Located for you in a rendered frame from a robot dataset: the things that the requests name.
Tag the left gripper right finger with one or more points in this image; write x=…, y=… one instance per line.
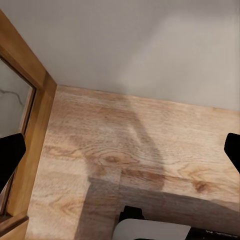
x=232, y=149

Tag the door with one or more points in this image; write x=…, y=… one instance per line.
x=27, y=92

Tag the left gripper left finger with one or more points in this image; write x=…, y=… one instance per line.
x=12, y=149

